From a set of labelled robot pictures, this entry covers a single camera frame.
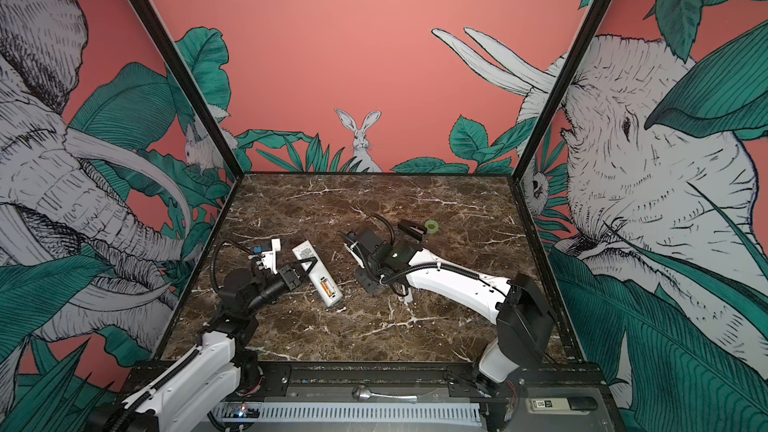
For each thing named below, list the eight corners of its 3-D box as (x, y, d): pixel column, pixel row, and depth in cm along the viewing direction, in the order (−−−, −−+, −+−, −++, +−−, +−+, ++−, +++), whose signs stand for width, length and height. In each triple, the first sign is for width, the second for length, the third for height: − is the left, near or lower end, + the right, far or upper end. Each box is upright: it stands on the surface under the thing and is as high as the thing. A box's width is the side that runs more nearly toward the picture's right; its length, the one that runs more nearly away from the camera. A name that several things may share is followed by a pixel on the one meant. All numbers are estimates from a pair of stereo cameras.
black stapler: (396, 229, 106) (396, 226, 105) (402, 219, 109) (402, 216, 108) (421, 241, 103) (421, 237, 102) (427, 230, 106) (427, 227, 105)
